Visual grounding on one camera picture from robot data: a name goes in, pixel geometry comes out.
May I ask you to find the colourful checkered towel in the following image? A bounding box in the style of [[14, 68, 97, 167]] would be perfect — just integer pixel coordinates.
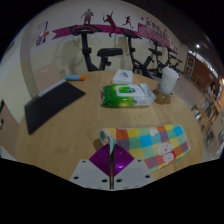
[[99, 123, 191, 173]]

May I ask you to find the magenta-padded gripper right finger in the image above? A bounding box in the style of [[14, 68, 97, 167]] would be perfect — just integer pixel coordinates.
[[113, 143, 155, 190]]

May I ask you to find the dark grey tablet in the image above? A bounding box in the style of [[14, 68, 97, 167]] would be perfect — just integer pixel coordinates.
[[23, 79, 87, 136]]

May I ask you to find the black exercise bike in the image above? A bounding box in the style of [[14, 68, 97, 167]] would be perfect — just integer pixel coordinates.
[[120, 28, 154, 79], [163, 49, 184, 73], [148, 39, 168, 78], [69, 24, 124, 72]]

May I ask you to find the person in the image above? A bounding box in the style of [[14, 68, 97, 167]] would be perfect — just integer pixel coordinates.
[[209, 81, 218, 95]]

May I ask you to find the green wet wipes pack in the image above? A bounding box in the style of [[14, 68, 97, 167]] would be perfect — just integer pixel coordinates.
[[101, 83, 157, 108]]

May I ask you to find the white paper cup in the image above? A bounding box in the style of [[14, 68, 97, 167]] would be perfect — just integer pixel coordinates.
[[159, 66, 180, 96]]

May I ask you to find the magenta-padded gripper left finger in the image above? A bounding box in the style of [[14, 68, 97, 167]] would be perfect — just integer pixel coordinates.
[[69, 143, 113, 190]]

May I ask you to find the wall poster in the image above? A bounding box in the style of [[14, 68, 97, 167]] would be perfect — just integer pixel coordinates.
[[35, 21, 50, 47]]

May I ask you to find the orange and blue marker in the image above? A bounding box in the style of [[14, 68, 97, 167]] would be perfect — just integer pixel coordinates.
[[65, 73, 88, 82]]

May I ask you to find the light wooden chair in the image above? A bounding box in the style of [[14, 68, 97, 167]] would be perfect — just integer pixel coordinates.
[[33, 63, 64, 93], [191, 103, 214, 134], [0, 111, 20, 158]]

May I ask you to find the white tissue pack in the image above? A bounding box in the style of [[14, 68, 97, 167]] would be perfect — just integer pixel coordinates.
[[111, 68, 134, 85]]

